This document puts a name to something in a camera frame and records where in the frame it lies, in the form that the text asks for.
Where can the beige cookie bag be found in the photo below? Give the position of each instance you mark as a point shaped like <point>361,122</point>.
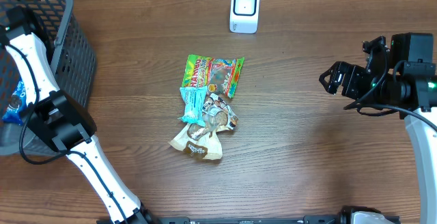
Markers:
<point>202,142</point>

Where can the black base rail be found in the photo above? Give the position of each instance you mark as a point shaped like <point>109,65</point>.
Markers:
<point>347,215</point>

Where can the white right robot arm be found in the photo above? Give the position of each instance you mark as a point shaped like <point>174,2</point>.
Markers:
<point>399,77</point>

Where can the blue Oreo pack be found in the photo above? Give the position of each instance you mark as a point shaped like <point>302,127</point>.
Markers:
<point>17,104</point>

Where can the grey plastic basket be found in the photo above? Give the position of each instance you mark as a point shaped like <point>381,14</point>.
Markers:
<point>73,64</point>

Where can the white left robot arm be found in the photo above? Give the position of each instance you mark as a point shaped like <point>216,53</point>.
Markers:
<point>63,124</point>

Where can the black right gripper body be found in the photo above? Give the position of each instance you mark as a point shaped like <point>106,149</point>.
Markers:
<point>360,83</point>

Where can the light teal snack bar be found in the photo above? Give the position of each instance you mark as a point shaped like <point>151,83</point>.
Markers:
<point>193,98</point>

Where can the white barcode scanner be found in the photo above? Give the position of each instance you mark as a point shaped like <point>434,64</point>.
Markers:
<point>244,16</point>

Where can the green Haribo candy bag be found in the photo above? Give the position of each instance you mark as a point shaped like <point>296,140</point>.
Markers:
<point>220,76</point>

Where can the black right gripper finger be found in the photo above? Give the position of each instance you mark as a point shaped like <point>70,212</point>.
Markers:
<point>336,68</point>
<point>327,79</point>

